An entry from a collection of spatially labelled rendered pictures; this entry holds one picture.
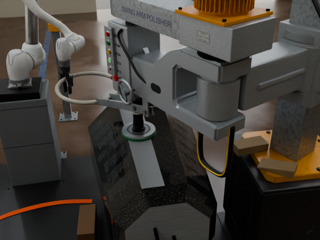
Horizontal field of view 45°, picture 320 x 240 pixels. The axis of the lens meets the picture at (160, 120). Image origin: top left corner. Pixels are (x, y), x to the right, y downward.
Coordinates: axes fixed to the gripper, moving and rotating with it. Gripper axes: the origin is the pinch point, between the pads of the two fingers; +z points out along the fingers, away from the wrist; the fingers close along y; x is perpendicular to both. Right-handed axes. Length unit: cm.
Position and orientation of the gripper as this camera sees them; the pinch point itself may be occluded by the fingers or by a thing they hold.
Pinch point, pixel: (67, 89)
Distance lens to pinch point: 309.8
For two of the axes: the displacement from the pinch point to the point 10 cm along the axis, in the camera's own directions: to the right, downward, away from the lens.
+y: 8.0, 3.5, -4.9
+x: 6.0, -4.2, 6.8
